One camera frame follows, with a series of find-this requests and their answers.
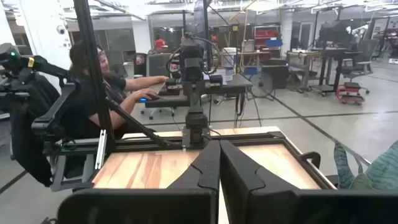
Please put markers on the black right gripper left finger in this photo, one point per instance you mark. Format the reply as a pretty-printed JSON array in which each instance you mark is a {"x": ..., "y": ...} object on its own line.
[{"x": 208, "y": 168}]

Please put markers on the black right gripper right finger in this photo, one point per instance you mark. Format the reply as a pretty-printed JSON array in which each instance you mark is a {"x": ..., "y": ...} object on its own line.
[{"x": 239, "y": 174}]

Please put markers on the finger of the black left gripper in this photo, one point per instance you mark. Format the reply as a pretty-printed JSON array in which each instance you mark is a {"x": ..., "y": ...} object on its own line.
[
  {"x": 197, "y": 90},
  {"x": 190, "y": 90}
]

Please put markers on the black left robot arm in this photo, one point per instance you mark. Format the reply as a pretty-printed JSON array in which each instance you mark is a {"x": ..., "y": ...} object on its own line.
[{"x": 196, "y": 124}]

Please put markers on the black office desk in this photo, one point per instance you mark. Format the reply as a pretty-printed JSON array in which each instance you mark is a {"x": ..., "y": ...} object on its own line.
[{"x": 230, "y": 85}]

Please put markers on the white bucket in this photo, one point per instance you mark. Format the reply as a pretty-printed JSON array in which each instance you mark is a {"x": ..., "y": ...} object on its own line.
[{"x": 228, "y": 57}]

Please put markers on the grey office chair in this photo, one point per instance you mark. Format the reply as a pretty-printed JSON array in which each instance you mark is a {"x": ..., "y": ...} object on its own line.
[
  {"x": 157, "y": 63},
  {"x": 360, "y": 62}
]

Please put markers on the black floor fan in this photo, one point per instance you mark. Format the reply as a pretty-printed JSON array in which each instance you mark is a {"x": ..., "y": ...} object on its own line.
[{"x": 261, "y": 84}]

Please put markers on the person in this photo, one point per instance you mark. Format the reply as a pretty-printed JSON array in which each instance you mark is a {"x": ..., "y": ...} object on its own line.
[
  {"x": 84, "y": 105},
  {"x": 160, "y": 45}
]

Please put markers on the red storage shelf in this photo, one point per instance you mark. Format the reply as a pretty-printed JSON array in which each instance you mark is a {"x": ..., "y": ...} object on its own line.
[{"x": 265, "y": 35}]

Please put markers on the black standing table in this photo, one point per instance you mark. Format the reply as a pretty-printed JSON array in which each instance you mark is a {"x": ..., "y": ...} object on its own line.
[{"x": 323, "y": 71}]

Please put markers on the snake plant in white pot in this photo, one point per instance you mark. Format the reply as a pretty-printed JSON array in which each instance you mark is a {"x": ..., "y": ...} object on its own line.
[{"x": 382, "y": 174}]

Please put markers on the black fabric cover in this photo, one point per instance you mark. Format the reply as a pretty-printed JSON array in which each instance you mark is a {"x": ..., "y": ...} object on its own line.
[{"x": 31, "y": 130}]

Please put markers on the black device with green light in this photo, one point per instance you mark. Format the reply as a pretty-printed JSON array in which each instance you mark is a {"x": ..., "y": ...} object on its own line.
[{"x": 15, "y": 60}]

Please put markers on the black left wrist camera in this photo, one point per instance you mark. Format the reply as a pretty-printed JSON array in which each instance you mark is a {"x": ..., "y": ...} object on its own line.
[{"x": 192, "y": 73}]

